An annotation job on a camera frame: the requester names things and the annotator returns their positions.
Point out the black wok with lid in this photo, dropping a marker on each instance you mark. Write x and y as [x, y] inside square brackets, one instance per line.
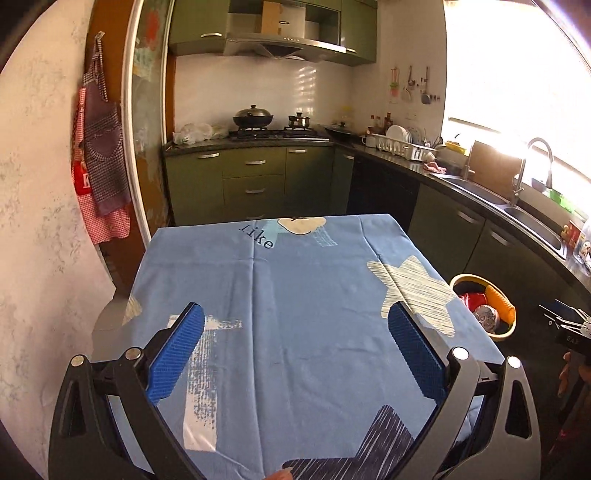
[252, 119]

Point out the black gas stove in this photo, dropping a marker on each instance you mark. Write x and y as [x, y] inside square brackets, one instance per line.
[277, 134]

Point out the person's left hand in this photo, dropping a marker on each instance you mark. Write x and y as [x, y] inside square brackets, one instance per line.
[279, 475]

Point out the white plates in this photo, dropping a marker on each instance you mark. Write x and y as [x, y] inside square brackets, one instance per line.
[397, 134]

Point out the green lower cabinets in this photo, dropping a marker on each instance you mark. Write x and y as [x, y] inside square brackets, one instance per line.
[258, 184]

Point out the red printed packet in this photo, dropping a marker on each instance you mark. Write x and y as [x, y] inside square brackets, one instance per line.
[570, 235]

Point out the pink cloth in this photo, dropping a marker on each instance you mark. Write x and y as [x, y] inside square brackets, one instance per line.
[433, 167]

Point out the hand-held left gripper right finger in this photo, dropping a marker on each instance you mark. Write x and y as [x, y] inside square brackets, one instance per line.
[415, 355]

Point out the hanging kitchen utensils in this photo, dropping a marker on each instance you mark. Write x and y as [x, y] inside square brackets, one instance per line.
[425, 90]

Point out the cluster of sauce bottles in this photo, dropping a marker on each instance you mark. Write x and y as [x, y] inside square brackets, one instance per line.
[381, 122]

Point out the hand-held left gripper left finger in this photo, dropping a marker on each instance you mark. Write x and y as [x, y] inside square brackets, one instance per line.
[175, 355]

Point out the yellow basket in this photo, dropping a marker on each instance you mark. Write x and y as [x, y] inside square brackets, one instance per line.
[456, 148]

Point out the white dish rack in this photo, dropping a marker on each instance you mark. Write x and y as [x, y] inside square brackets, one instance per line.
[406, 150]

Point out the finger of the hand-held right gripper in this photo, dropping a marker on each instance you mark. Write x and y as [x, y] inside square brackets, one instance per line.
[572, 308]
[561, 321]

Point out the sliding glass door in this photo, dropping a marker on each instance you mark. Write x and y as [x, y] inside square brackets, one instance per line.
[147, 115]

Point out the person's right hand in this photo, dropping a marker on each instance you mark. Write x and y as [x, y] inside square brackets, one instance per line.
[564, 374]

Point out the steel double sink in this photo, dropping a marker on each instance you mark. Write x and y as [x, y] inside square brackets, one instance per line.
[485, 194]

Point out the red soda can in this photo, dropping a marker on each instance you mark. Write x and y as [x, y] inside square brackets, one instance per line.
[471, 299]

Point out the green container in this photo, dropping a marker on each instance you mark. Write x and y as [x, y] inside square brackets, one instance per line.
[561, 199]

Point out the wooden cutting board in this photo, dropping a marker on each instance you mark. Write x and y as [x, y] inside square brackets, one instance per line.
[496, 168]

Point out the green cabinets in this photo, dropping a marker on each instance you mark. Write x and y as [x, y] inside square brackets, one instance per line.
[198, 27]
[258, 184]

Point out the green upper cabinets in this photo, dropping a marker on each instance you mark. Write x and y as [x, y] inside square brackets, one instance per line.
[198, 27]

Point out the white plastic bags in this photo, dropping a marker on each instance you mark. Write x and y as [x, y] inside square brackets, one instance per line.
[198, 134]

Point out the white mug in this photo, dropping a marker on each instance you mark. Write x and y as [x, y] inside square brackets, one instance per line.
[368, 141]

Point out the blue star-print tablecloth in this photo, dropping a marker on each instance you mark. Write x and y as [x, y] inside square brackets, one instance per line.
[300, 332]

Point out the small metal pot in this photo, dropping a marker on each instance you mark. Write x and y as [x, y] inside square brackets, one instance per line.
[299, 122]

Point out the steel range hood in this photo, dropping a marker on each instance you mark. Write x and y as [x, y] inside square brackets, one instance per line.
[286, 48]

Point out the red gingham apron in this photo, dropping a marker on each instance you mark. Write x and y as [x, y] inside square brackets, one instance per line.
[104, 228]

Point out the chrome faucet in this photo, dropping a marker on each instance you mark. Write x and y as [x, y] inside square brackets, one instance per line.
[517, 180]

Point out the yellow-rimmed blue bin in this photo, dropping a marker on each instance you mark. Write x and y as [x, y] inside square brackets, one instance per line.
[461, 279]

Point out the person's right forearm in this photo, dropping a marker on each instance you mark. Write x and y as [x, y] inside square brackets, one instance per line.
[565, 438]

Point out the black pan with lid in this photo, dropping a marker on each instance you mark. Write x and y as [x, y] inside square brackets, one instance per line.
[341, 130]

